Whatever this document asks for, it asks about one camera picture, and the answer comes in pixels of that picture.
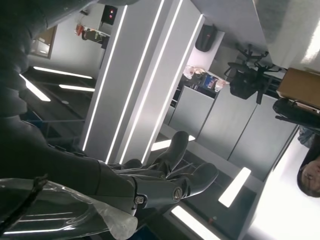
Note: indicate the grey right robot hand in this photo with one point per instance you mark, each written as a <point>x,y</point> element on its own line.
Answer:
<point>75,172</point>

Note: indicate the white column light strips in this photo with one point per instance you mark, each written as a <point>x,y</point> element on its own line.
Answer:
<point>140,82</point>

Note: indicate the black device red lights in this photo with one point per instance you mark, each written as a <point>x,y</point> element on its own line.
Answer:
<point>109,15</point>

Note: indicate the small lit screen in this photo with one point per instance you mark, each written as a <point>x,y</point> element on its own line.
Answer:
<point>209,82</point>

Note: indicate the grey low cabinet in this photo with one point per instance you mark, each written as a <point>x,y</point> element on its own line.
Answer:
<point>225,122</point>

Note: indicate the black office chair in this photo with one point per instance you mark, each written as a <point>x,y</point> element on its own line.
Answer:
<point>246,81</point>

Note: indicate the white desk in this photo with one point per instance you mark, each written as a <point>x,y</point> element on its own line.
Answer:
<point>282,205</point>

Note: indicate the brown cardboard box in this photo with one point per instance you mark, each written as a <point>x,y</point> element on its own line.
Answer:
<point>300,87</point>

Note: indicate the person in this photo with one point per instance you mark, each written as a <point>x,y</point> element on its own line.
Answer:
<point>309,179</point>

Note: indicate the black wall device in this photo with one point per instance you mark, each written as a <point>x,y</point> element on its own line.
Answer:
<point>206,38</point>

